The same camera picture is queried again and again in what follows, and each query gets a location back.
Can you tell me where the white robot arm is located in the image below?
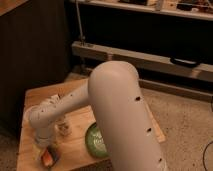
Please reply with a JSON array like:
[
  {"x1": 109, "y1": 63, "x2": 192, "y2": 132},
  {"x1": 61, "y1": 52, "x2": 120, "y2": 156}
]
[{"x1": 29, "y1": 61, "x2": 169, "y2": 171}]

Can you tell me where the green ceramic bowl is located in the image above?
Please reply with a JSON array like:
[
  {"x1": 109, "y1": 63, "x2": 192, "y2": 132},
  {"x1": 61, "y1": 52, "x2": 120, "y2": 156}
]
[{"x1": 85, "y1": 122, "x2": 108, "y2": 158}]

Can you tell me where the small wooden table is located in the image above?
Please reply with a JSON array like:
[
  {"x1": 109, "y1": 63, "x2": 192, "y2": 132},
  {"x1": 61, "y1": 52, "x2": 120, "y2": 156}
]
[{"x1": 16, "y1": 77, "x2": 167, "y2": 171}]

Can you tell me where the dark wooden cabinet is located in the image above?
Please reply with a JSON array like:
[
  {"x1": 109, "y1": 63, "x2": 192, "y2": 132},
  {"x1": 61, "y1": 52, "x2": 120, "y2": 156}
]
[{"x1": 0, "y1": 0, "x2": 70, "y2": 135}]

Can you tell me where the grey metal beam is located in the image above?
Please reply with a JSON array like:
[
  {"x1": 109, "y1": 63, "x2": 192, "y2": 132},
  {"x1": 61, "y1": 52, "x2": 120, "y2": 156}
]
[{"x1": 71, "y1": 41, "x2": 213, "y2": 82}]

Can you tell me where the thin metal pole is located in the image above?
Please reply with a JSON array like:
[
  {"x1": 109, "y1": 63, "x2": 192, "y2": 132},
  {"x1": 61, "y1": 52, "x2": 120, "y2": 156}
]
[{"x1": 75, "y1": 0, "x2": 85, "y2": 45}]

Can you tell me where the cluttered wooden shelf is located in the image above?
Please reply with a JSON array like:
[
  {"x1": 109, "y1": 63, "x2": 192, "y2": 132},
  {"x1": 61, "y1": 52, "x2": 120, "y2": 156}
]
[{"x1": 69, "y1": 0, "x2": 213, "y2": 21}]

